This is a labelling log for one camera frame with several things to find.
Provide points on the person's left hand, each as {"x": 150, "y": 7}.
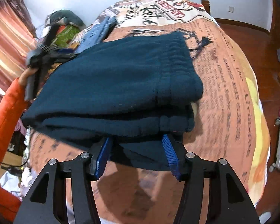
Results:
{"x": 22, "y": 80}

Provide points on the white wall socket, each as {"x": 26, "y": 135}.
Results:
{"x": 231, "y": 9}

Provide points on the grey plush toy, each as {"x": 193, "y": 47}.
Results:
{"x": 64, "y": 17}

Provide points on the striped pink orange curtain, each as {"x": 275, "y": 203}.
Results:
{"x": 17, "y": 38}

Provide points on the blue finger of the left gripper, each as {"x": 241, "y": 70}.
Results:
{"x": 65, "y": 51}

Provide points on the wooden bed post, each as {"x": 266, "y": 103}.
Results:
{"x": 206, "y": 4}

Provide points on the orange sleeved left forearm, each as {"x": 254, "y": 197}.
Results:
{"x": 11, "y": 107}

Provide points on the newspaper print bed blanket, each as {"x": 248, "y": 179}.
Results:
{"x": 228, "y": 120}

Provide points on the green patterned storage bag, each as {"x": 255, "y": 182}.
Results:
{"x": 64, "y": 36}

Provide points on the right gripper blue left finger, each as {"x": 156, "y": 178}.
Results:
{"x": 101, "y": 152}

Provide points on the dark navy fleece pants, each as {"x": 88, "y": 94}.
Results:
{"x": 132, "y": 90}

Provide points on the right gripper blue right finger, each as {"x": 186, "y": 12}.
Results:
{"x": 171, "y": 149}

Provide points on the folded blue jeans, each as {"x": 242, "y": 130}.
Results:
{"x": 97, "y": 34}

